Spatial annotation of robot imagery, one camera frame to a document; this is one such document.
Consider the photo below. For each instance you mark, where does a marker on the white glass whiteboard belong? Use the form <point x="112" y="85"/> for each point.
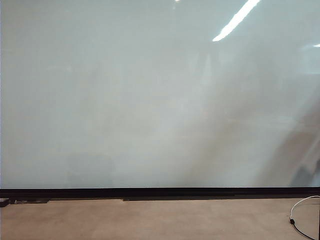
<point x="125" y="100"/>

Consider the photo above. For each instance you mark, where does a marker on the black whiteboard pen tray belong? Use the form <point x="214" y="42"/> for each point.
<point x="200" y="198"/>

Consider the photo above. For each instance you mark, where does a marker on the small black box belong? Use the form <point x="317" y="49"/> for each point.
<point x="3" y="202"/>

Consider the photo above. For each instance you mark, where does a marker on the black whiteboard bottom rail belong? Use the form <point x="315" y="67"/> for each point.
<point x="75" y="192"/>

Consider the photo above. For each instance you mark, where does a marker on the dark grey bracket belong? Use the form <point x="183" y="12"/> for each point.
<point x="32" y="201"/>

